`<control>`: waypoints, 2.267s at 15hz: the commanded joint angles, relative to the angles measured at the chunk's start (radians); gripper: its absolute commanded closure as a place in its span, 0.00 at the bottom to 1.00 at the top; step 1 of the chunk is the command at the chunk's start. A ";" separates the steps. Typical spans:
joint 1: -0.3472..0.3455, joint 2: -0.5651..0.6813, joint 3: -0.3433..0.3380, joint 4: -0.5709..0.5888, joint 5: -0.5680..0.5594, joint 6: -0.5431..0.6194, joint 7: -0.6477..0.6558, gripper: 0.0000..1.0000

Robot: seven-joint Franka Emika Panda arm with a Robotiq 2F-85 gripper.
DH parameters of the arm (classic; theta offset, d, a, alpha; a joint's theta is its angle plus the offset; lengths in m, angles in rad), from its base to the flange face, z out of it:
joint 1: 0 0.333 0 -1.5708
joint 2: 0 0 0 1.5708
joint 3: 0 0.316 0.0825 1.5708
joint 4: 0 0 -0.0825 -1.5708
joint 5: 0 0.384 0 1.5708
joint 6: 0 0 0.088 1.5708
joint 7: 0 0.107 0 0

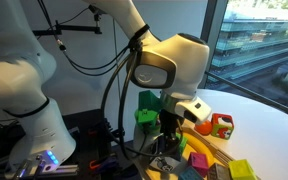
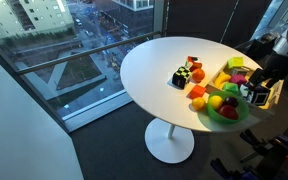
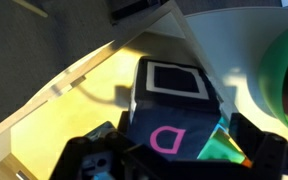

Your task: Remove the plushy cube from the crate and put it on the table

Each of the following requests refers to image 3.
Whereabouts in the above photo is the light wooden crate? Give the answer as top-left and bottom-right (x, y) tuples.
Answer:
(0, 0), (242, 180)

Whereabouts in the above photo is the black plush cube pink D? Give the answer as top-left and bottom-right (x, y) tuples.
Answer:
(127, 56), (223, 164)

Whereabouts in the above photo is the green plastic bowl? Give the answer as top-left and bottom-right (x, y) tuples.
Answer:
(257, 18), (288, 141)

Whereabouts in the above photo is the pale yellow strip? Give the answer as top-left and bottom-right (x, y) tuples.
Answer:
(12, 0), (49, 18)

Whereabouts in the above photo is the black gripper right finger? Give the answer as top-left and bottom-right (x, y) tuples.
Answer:
(228, 112), (288, 180)

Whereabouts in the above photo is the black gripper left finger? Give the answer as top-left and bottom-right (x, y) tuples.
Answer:
(48, 111), (143, 180)

